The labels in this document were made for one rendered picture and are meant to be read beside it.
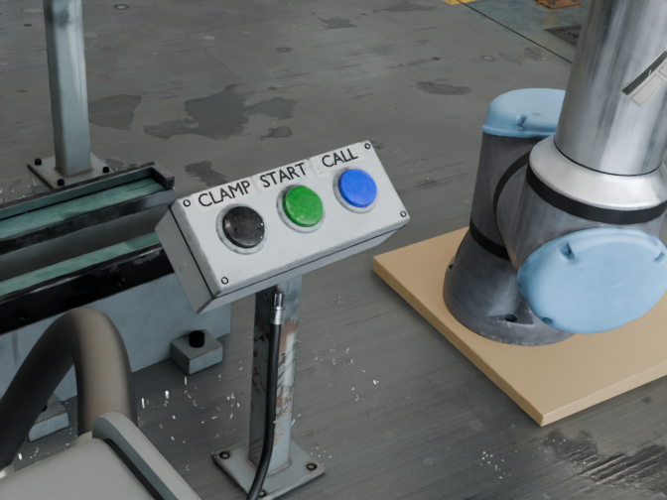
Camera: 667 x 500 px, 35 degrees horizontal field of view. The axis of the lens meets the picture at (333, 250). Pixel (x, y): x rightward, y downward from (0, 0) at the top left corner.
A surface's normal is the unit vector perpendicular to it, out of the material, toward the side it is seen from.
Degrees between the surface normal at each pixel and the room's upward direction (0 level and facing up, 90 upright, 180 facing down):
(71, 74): 90
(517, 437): 0
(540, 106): 6
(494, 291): 75
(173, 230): 90
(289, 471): 0
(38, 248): 90
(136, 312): 90
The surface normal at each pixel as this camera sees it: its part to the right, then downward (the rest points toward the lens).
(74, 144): 0.63, 0.47
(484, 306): -0.54, 0.17
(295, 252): 0.44, -0.37
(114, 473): 0.07, -0.84
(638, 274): 0.06, 0.67
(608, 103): -0.51, 0.44
